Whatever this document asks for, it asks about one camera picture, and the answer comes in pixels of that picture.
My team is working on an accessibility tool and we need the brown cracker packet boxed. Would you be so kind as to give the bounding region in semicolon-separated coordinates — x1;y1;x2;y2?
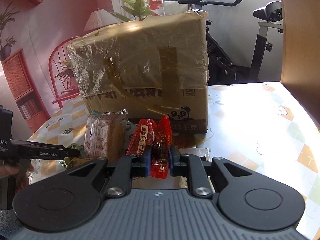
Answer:
84;109;128;163

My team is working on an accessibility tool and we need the wooden headboard panel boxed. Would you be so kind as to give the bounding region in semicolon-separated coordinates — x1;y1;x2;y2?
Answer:
280;0;319;120

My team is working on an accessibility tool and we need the taped cardboard box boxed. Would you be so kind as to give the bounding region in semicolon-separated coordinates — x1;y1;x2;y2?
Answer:
67;10;209;133

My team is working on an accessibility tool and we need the red snack packet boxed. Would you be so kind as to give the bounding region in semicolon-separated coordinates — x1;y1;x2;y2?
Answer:
127;115;172;179

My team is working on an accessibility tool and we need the black exercise bike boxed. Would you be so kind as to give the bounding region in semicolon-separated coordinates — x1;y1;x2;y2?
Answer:
178;0;283;85

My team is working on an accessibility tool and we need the pink room backdrop poster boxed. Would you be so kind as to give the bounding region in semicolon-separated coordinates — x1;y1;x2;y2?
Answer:
0;0;166;133

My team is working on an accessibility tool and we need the green yellow packet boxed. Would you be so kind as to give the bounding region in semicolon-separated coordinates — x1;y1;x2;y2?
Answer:
59;143;93;170

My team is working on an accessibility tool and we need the person left hand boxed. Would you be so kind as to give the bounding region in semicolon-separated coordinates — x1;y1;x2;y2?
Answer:
1;159;35;193

